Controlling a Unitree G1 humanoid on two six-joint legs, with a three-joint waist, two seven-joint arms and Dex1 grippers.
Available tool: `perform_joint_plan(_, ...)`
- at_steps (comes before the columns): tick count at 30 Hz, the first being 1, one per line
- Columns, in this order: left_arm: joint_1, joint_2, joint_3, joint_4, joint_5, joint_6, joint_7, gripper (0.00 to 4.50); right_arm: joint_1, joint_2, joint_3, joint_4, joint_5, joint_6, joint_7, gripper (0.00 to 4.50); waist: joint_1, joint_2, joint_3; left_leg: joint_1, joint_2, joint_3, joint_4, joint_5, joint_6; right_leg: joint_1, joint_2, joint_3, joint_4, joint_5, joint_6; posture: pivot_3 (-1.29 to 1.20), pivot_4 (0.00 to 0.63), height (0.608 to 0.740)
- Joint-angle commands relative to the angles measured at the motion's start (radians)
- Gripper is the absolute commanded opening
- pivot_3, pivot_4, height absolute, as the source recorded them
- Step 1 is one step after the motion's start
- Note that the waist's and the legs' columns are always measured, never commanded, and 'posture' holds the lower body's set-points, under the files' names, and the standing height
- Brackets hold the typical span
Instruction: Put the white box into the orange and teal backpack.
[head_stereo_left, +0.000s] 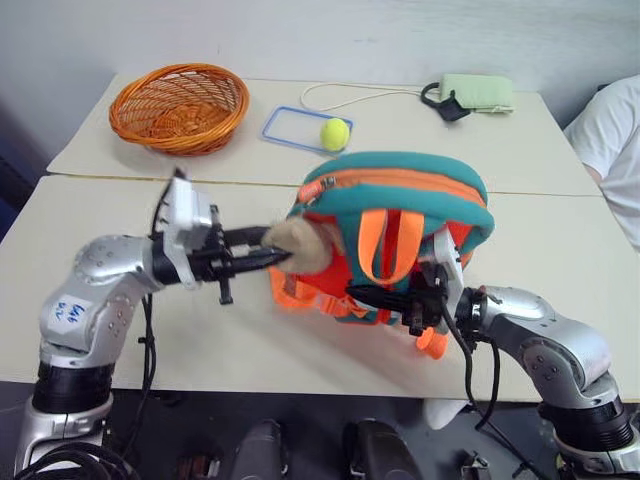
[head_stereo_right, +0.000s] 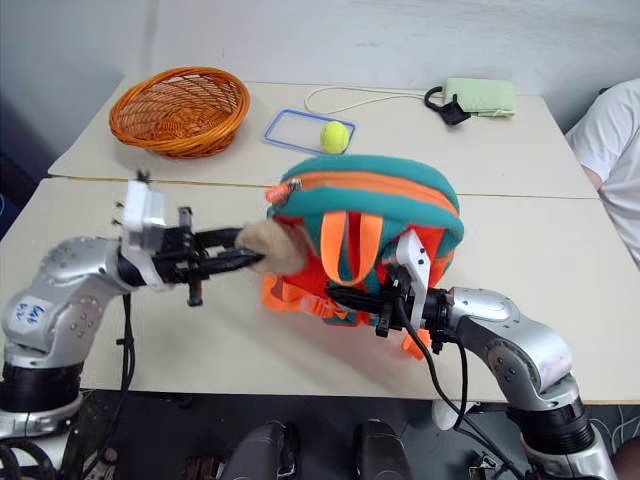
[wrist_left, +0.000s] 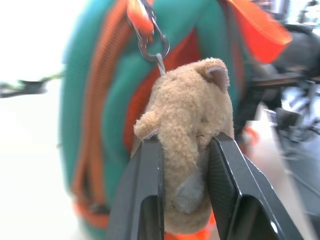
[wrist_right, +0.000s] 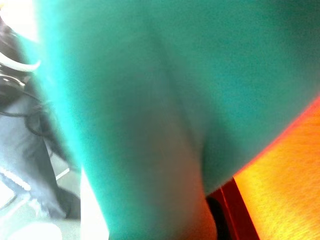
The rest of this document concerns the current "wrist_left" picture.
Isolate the black backpack strap buckle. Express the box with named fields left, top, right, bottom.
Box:
left=0, top=72, right=65, bottom=99

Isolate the dark metal carabiner clip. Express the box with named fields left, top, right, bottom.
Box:
left=137, top=0, right=171, bottom=62

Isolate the tan plush bear keychain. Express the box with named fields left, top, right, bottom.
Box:
left=133, top=57, right=235, bottom=235

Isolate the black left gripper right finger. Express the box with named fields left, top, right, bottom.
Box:
left=205, top=133, right=305, bottom=240

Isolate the orange and teal backpack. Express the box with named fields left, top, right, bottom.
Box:
left=59, top=0, right=293, bottom=240

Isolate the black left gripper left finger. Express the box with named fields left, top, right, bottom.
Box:
left=105, top=138, right=166, bottom=240

